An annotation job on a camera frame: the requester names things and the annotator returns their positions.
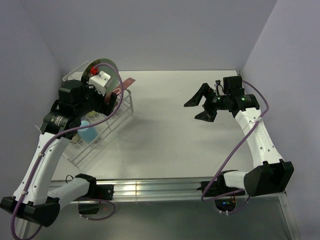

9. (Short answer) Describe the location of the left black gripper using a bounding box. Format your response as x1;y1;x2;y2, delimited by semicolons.
74;75;116;118

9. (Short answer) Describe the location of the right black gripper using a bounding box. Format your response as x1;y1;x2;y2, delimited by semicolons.
183;82;230;122

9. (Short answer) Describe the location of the pink polka dot plate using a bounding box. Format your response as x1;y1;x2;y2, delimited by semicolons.
104;77;136;104

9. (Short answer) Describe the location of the teal floral plate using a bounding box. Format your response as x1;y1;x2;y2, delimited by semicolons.
81;58;119;94

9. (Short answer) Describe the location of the light blue mug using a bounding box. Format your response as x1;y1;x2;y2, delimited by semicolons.
77;126;99;144

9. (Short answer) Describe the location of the stainless steel cup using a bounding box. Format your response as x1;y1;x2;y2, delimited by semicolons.
70;134;80;143

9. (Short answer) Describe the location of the yellow green mug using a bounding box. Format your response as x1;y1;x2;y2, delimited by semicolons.
85;110;100;119

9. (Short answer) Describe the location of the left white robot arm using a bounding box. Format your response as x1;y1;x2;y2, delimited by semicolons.
0;80;123;227

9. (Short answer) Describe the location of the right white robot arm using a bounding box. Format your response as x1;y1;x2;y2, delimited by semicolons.
184;75;294;202

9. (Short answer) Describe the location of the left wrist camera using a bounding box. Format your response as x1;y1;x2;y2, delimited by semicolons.
88;66;112;96

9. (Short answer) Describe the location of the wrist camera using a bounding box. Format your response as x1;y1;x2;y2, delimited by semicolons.
214;80;225;96
88;66;112;96

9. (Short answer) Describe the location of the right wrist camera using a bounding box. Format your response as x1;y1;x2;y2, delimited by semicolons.
214;80;225;96

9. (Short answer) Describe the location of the white wire dish rack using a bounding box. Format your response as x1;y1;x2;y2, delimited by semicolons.
62;61;134;168

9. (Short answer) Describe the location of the aluminium frame rail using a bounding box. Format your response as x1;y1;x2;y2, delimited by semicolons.
49;176;287;205

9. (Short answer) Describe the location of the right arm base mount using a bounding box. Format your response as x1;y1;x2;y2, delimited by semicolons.
204;175;245;215

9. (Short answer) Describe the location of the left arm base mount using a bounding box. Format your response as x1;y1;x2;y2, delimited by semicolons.
78;184;116;219

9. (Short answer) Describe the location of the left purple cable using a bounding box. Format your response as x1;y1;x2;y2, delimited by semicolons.
10;62;116;240

